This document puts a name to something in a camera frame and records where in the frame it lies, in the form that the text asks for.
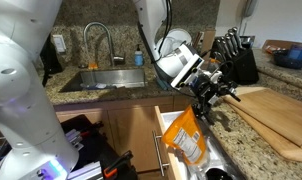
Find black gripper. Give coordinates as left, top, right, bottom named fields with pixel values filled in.
left=189, top=70, right=240, bottom=120

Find orange food packet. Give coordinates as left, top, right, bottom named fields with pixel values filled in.
left=162, top=105, right=206, bottom=165

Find wooden kitchen drawer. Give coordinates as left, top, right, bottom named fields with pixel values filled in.
left=153, top=106, right=246, bottom=180

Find chrome gooseneck faucet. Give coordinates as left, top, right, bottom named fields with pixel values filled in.
left=83, top=21, right=126, bottom=68

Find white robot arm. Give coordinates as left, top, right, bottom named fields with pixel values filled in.
left=0, top=0, right=208, bottom=180

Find dish rack with plates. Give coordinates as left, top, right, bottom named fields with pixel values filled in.
left=156, top=28, right=196, bottom=77

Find clear plastic cutlery bags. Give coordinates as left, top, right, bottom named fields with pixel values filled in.
left=170, top=116, right=239, bottom=180

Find black knife block with knives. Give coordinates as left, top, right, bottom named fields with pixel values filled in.
left=212, top=27, right=259, bottom=85

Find tall wooden board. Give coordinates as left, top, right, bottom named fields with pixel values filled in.
left=201, top=29, right=216, bottom=52

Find black ladle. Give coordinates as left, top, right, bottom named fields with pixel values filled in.
left=206, top=168, right=233, bottom=180

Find blue soap dispenser bottle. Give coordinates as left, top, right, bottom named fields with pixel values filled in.
left=134, top=45, right=144, bottom=66

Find light wooden cutting board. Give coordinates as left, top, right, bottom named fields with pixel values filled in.
left=224, top=87, right=302, bottom=148

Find wooden tray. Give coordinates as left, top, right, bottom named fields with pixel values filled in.
left=262, top=39, right=302, bottom=54

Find lower wooden cutting board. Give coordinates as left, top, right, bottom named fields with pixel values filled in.
left=223, top=96, right=302, bottom=162

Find dark blue bowl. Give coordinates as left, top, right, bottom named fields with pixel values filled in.
left=272, top=48, right=302, bottom=69

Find stainless steel sink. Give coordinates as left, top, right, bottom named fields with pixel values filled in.
left=61, top=69, right=147, bottom=92

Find orange sponge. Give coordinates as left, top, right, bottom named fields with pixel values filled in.
left=88, top=63, right=98, bottom=70

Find dark green glass bottle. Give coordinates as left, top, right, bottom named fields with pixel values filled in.
left=40, top=37, right=63, bottom=74

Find metal cabinet door handle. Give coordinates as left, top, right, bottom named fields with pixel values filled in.
left=115, top=120, right=122, bottom=150

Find white wall outlet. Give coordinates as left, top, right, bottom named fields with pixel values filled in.
left=53, top=35, right=66, bottom=53

